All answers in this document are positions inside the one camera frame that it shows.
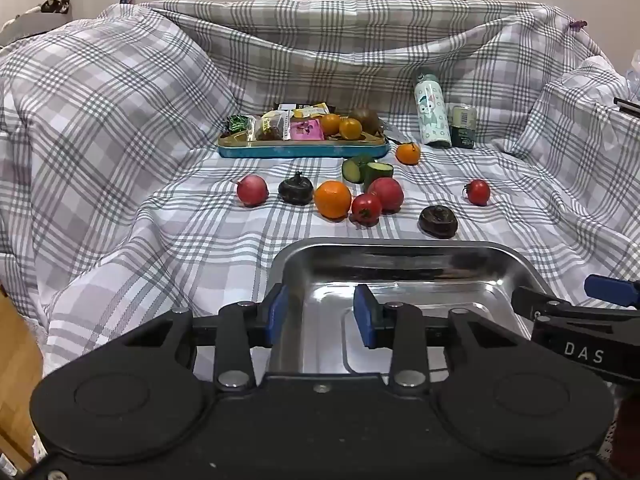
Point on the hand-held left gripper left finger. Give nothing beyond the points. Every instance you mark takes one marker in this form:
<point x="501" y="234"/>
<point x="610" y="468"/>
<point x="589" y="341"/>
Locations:
<point x="280" y="315"/>

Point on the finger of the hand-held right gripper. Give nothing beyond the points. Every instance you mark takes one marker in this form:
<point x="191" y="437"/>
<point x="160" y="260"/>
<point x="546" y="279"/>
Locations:
<point x="532" y="300"/>
<point x="612" y="290"/>

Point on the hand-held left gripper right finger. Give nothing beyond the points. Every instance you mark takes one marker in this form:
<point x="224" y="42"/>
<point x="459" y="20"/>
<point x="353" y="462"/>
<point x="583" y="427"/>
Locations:
<point x="362" y="315"/>

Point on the stainless steel tray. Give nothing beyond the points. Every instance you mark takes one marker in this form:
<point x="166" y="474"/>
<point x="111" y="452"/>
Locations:
<point x="450" y="305"/>

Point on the red tomato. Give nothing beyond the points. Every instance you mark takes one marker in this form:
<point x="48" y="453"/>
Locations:
<point x="478" y="191"/>
<point x="366" y="208"/>

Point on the large orange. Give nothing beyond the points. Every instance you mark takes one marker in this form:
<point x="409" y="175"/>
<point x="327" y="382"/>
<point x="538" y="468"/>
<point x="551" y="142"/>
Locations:
<point x="332" y="199"/>

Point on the large red radish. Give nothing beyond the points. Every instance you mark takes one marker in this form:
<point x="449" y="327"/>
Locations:
<point x="387" y="192"/>

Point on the dark water chestnut with stem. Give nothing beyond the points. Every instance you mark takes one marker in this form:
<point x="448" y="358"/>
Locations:
<point x="296" y="190"/>

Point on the small red radish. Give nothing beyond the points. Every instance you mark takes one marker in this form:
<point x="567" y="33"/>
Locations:
<point x="252" y="190"/>

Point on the green cucumber piece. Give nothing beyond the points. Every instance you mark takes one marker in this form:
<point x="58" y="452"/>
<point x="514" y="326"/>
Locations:
<point x="377" y="172"/>
<point x="352" y="170"/>

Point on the mandarin with stem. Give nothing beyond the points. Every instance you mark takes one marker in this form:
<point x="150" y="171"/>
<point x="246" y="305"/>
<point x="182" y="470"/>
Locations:
<point x="408" y="154"/>

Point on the teal tin snack tray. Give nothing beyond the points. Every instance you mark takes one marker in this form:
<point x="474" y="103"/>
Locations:
<point x="300" y="150"/>

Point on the black flat item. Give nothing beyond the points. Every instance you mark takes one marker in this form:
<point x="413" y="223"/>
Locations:
<point x="627" y="105"/>

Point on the green can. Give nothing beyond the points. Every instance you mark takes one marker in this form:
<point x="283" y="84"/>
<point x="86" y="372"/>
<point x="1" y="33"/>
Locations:
<point x="463" y="127"/>

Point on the pink snack packet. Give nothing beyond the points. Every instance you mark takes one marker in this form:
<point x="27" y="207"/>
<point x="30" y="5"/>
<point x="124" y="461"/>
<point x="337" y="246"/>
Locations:
<point x="306" y="130"/>

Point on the small orange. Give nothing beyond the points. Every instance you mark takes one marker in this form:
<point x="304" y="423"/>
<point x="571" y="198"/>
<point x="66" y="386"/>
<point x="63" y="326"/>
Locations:
<point x="350" y="128"/>
<point x="330" y="124"/>

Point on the clear brown pastry packet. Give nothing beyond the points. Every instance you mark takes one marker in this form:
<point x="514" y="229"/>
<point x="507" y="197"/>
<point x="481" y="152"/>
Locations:
<point x="272" y="126"/>

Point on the green candy wrapper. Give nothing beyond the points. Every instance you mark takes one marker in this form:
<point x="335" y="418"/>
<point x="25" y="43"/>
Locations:
<point x="239" y="124"/>

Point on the brown kiwi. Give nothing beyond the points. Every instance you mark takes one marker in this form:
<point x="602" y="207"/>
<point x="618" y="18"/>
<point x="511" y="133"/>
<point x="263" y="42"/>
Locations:
<point x="365" y="115"/>

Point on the yellow pastry packet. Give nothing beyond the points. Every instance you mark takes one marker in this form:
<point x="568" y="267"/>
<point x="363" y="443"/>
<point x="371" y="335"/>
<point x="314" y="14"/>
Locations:
<point x="315" y="109"/>

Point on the white cartoon bottle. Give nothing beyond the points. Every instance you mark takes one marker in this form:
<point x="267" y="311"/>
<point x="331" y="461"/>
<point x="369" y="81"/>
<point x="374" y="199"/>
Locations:
<point x="430" y="110"/>

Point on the grey plaid blanket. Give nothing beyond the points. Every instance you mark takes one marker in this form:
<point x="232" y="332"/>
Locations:
<point x="150" y="135"/>

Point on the purple clip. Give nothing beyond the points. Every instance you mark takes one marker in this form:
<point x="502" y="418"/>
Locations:
<point x="578" y="25"/>

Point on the black white patterned cloth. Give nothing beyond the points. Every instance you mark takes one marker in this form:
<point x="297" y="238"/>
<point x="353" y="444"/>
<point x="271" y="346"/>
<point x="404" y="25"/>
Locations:
<point x="55" y="5"/>

